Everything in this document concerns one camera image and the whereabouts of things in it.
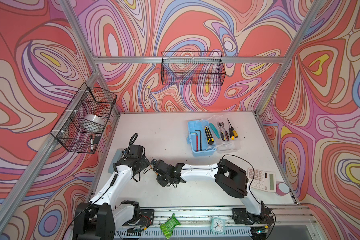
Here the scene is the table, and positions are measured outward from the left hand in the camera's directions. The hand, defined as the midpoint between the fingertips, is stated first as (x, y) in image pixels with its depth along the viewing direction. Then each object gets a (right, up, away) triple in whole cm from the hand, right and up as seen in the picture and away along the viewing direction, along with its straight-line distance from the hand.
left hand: (142, 164), depth 86 cm
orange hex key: (+8, +2, -14) cm, 16 cm away
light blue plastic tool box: (+45, +18, +11) cm, 50 cm away
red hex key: (+34, +12, +15) cm, 39 cm away
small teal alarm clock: (+40, -24, -17) cm, 50 cm away
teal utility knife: (+46, +20, +12) cm, 51 cm away
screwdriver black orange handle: (+55, +19, +8) cm, 58 cm away
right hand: (+12, -9, +1) cm, 15 cm away
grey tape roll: (-21, +26, -13) cm, 36 cm away
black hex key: (+37, +14, +17) cm, 43 cm away
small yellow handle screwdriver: (+57, +19, +7) cm, 60 cm away
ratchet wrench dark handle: (+51, +17, +5) cm, 54 cm away
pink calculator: (+70, -8, -2) cm, 70 cm away
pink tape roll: (+76, -11, -9) cm, 77 cm away
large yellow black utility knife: (+41, +15, +7) cm, 44 cm away
